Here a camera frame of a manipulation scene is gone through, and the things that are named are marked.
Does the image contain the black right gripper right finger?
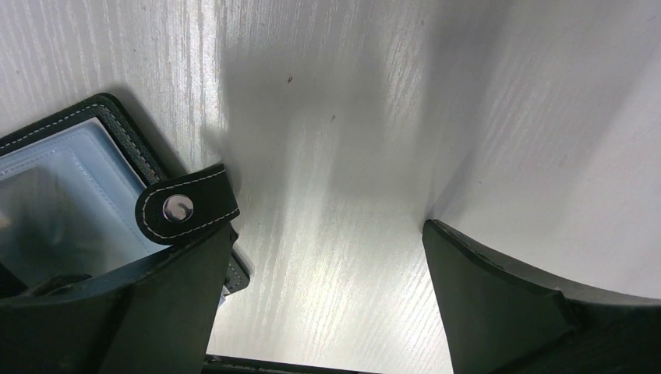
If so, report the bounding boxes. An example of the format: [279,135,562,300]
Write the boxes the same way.
[422,220,660,373]

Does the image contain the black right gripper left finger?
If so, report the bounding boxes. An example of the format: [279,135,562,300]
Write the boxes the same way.
[1,225,237,373]

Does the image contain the black leather card holder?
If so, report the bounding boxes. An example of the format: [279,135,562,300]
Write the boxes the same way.
[1,93,239,298]

